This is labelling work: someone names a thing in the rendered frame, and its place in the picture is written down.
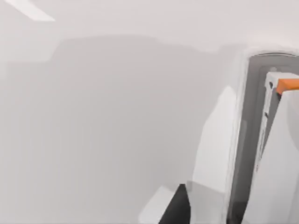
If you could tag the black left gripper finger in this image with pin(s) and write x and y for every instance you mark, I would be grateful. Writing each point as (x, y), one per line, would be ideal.
(178, 207)

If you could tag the white and orange object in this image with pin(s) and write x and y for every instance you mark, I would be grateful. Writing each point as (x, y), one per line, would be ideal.
(278, 163)

